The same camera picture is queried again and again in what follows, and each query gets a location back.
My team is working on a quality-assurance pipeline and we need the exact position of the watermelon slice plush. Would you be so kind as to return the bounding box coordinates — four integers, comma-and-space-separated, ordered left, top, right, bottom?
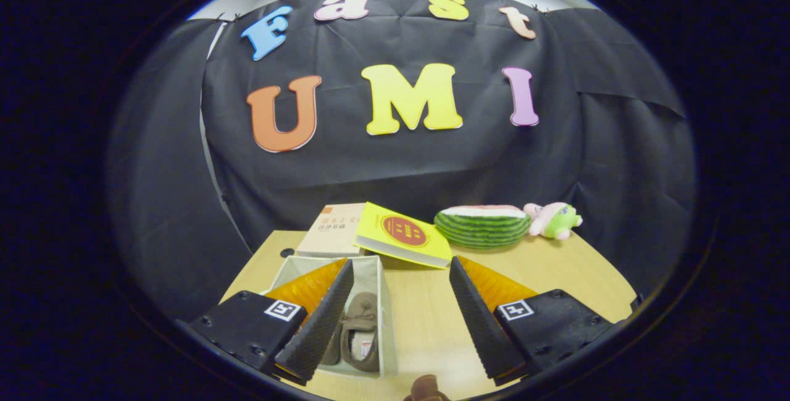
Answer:
433, 205, 531, 250

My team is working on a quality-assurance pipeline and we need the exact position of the beige book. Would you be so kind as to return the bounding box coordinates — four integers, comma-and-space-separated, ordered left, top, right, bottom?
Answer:
296, 203, 369, 258

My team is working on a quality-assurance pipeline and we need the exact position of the pink and green plush toy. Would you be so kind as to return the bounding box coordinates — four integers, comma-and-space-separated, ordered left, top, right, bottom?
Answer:
523, 202, 583, 241

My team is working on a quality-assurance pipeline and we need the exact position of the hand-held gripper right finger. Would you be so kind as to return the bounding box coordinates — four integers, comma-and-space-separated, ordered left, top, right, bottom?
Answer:
449, 256, 618, 387

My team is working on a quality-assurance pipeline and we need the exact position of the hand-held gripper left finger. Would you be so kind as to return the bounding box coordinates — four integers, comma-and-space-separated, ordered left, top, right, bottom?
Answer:
188, 257, 356, 387

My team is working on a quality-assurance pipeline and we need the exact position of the yellow book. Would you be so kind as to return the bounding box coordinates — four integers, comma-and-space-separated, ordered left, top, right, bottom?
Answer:
354, 202, 454, 269

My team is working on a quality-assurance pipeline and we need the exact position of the grey-green fabric storage box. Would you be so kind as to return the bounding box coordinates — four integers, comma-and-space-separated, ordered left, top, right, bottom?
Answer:
262, 255, 399, 379

